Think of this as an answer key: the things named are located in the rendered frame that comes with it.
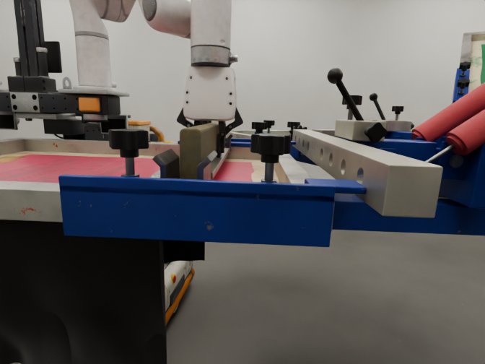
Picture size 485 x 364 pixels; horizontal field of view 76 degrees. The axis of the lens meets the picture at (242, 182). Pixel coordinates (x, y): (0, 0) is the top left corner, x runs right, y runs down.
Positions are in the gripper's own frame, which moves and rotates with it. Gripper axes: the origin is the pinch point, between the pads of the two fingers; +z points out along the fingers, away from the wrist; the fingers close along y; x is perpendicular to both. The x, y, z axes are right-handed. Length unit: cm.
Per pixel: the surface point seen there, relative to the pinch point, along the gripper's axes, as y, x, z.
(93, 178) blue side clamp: 8.6, 30.2, 0.8
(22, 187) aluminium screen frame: 18.1, 28.2, 2.5
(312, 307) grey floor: -47, -100, 101
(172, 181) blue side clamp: 0.0, 30.2, 0.8
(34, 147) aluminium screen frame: 54, -25, 5
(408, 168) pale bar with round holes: -22.7, 34.1, -2.1
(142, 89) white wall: 144, -380, -35
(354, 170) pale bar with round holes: -21.0, 25.1, -0.2
